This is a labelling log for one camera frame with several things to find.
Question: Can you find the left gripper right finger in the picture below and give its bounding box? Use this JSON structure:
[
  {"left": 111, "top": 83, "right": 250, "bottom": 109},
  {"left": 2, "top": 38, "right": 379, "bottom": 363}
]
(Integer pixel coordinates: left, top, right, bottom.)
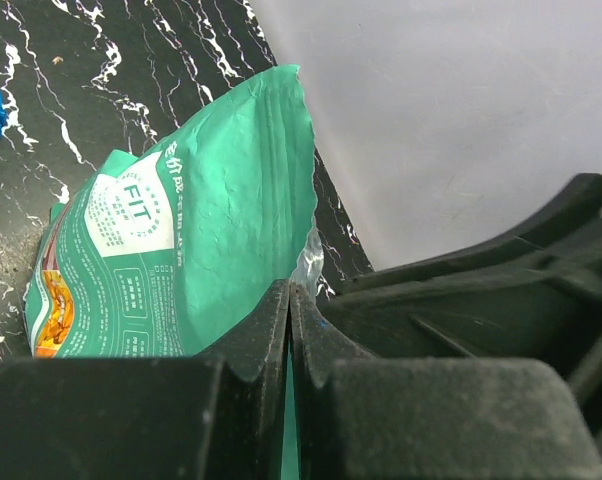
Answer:
[{"left": 289, "top": 285, "right": 602, "bottom": 479}]

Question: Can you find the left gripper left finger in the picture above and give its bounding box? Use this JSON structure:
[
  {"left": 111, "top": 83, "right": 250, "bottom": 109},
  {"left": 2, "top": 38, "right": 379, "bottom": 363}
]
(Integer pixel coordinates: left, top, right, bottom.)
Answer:
[{"left": 0, "top": 280, "right": 290, "bottom": 479}]

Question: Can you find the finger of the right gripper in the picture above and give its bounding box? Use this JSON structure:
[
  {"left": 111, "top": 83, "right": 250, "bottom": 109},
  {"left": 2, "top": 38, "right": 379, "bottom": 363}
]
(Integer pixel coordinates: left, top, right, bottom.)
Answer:
[{"left": 322, "top": 173, "right": 602, "bottom": 432}]

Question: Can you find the green pet food bag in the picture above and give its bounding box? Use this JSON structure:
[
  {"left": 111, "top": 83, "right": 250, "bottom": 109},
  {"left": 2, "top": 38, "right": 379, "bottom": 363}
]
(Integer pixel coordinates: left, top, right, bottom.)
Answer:
[{"left": 23, "top": 63, "right": 326, "bottom": 480}]

